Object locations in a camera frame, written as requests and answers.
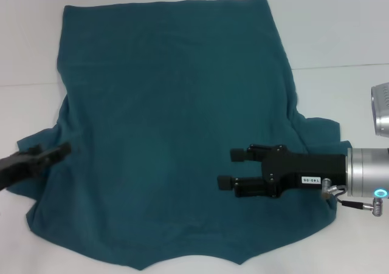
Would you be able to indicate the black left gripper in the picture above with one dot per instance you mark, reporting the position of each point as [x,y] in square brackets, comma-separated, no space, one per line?
[15,170]

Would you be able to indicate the teal blue shirt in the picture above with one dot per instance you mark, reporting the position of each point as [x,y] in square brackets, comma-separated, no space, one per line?
[182,104]

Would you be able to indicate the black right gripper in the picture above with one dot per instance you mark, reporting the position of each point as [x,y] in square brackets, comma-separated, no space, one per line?
[304,169]

